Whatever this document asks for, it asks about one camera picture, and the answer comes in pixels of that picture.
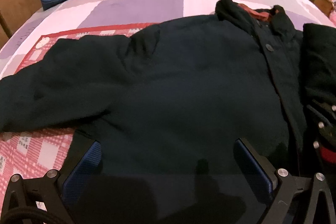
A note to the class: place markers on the dark navy coat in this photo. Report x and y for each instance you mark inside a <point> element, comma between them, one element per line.
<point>167,105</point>

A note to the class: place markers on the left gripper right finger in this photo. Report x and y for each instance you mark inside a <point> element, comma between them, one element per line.
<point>288,199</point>

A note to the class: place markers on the red checkered blanket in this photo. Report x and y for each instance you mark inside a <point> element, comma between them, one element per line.
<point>32,154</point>

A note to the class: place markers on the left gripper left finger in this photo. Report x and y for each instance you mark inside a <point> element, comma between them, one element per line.
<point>48,198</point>

